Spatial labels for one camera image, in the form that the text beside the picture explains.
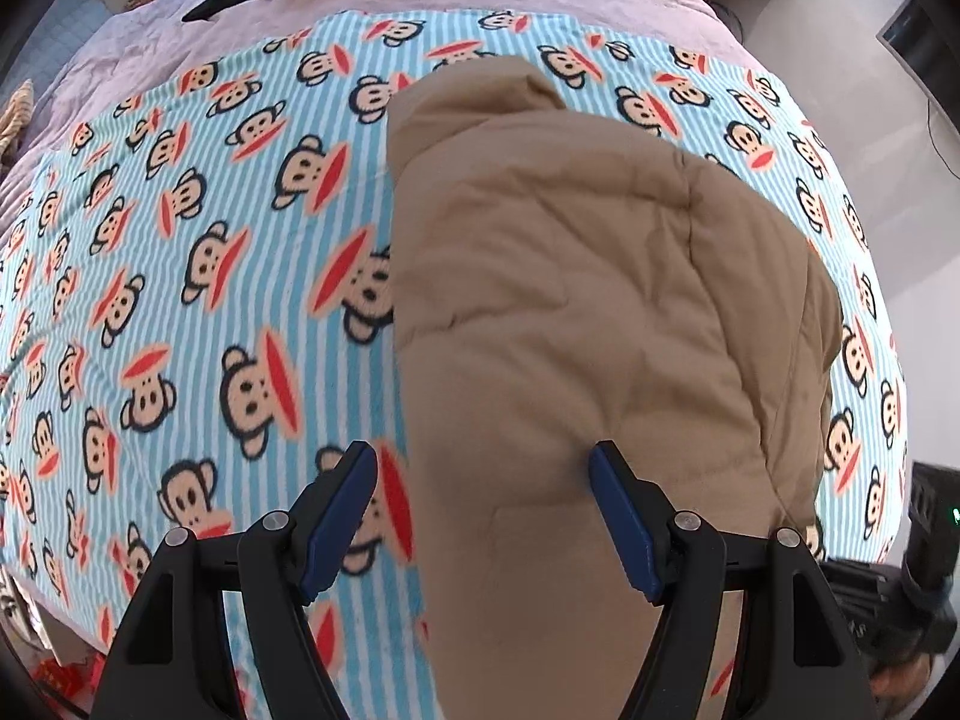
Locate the tan padded jacket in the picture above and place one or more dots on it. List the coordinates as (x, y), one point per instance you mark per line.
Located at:
(562, 277)

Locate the black television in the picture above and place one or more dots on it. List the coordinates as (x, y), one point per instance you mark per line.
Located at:
(919, 41)

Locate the person's right hand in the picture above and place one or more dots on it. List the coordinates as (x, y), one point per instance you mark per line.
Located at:
(900, 690)

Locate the striped monkey print blanket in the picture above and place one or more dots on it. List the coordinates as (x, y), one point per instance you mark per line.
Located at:
(187, 202)

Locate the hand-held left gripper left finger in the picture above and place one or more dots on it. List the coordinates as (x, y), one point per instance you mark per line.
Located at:
(337, 525)

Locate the blue quilted headboard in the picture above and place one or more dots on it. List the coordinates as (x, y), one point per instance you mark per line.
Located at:
(64, 34)

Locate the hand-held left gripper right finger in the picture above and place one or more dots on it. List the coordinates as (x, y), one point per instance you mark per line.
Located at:
(621, 525)

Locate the beige knitted cushion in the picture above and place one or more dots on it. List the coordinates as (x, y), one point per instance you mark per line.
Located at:
(15, 116)

